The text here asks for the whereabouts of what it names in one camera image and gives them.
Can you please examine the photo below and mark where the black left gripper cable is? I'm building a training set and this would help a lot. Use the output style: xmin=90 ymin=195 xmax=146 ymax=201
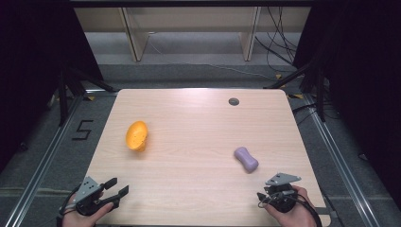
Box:
xmin=59 ymin=184 xmax=81 ymax=218

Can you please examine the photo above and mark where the metal floor rail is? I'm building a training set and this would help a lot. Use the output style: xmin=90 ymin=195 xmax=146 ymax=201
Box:
xmin=3 ymin=89 xmax=118 ymax=227
xmin=301 ymin=94 xmax=381 ymax=227

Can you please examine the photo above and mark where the black curtain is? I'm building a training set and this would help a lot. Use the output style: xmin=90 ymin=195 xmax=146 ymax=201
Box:
xmin=292 ymin=0 xmax=401 ymax=202
xmin=0 ymin=0 xmax=106 ymax=173

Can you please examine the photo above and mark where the person's left hand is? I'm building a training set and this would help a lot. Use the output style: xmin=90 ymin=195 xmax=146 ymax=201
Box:
xmin=61 ymin=192 xmax=114 ymax=227

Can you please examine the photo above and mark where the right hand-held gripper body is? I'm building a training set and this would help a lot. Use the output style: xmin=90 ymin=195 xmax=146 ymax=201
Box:
xmin=264 ymin=172 xmax=302 ymax=214

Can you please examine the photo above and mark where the white desk frame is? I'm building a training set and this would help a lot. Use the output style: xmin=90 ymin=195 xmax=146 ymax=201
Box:
xmin=74 ymin=7 xmax=311 ymax=62

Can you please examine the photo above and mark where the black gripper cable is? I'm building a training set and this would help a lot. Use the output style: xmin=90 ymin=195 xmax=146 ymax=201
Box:
xmin=59 ymin=184 xmax=81 ymax=218
xmin=296 ymin=192 xmax=323 ymax=227

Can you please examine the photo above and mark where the black metal stand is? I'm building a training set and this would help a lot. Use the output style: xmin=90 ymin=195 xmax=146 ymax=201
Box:
xmin=264 ymin=58 xmax=329 ymax=123
xmin=57 ymin=64 xmax=117 ymax=128

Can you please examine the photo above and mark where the orange soap dish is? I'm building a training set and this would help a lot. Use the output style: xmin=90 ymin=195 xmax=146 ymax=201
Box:
xmin=125 ymin=120 xmax=149 ymax=152

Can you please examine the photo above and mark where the bundle of black cables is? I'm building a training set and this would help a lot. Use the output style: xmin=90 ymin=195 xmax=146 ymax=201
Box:
xmin=254 ymin=7 xmax=300 ymax=74

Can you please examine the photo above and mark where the person's right hand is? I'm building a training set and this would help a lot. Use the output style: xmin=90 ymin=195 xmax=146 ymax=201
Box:
xmin=264 ymin=185 xmax=320 ymax=227

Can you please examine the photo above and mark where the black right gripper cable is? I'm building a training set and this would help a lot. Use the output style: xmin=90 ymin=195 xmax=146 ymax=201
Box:
xmin=296 ymin=192 xmax=323 ymax=227

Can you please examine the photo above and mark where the purple soap bar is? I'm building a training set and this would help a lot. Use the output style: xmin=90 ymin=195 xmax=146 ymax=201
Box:
xmin=234 ymin=146 xmax=260 ymax=174

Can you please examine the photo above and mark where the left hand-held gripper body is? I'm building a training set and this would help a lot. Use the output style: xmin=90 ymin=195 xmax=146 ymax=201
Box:
xmin=74 ymin=176 xmax=113 ymax=217

